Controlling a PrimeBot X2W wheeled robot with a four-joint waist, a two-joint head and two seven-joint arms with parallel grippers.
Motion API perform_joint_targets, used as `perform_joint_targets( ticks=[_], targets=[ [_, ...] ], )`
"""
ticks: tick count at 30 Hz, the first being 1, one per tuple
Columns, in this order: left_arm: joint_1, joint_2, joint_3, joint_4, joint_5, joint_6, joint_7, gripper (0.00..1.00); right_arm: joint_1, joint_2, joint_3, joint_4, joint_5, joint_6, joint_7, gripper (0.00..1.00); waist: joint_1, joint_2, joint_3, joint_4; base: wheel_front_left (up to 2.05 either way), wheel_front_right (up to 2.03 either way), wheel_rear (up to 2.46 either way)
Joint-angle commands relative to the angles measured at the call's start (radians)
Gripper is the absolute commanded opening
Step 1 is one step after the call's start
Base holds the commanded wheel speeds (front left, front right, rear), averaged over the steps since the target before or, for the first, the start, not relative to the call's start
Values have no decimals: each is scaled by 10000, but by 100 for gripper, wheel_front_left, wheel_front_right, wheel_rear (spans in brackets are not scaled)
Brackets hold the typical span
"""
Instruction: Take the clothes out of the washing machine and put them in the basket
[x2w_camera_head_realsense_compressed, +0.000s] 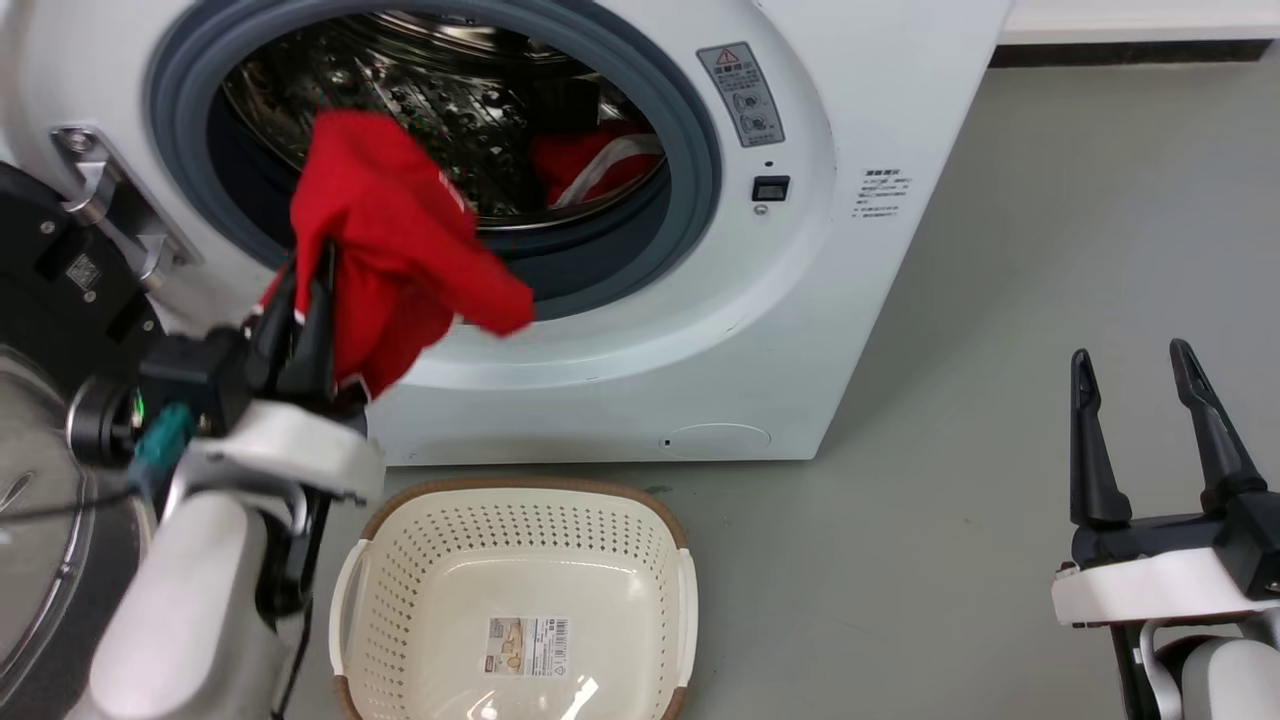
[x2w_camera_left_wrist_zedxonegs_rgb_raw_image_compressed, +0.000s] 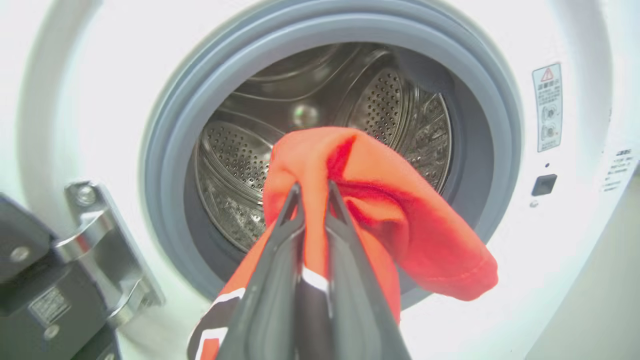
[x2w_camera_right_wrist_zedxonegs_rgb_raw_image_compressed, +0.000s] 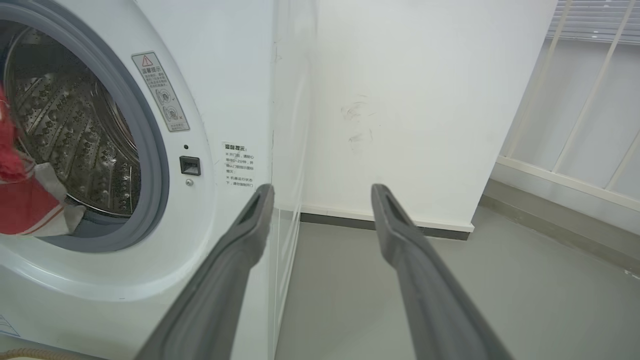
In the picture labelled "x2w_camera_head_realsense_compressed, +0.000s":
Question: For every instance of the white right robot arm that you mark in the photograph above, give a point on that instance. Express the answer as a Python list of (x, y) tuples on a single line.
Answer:
[(1220, 675)]

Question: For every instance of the white front-load washing machine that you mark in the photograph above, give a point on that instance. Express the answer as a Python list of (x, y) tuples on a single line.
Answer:
[(780, 300)]

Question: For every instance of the basket product label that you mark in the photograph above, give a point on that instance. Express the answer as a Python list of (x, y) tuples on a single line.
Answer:
[(527, 646)]

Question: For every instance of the metal door hinge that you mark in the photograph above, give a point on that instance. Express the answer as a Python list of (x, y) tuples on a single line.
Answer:
[(115, 200)]

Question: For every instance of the red and white garment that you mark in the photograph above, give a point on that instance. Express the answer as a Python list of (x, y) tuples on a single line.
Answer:
[(590, 160)]

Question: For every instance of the grey warning sticker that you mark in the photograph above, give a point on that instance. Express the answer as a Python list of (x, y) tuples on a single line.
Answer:
[(741, 95)]

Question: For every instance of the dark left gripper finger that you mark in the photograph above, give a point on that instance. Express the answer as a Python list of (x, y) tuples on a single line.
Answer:
[(315, 340), (270, 335)]

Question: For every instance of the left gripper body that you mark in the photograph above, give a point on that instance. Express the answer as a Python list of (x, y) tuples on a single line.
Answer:
[(260, 440)]

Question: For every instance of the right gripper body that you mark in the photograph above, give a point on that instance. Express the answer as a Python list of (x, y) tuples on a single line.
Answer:
[(1170, 570)]

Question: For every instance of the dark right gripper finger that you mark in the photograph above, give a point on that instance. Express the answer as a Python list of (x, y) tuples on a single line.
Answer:
[(1210, 420), (1095, 440)]

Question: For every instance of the washing machine glass door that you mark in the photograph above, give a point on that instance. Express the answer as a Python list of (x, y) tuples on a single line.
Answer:
[(50, 480)]

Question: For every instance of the cream perforated laundry basket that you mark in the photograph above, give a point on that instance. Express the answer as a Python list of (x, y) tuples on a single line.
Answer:
[(520, 600)]

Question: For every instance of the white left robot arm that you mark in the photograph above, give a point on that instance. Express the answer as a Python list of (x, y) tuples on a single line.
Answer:
[(190, 610)]

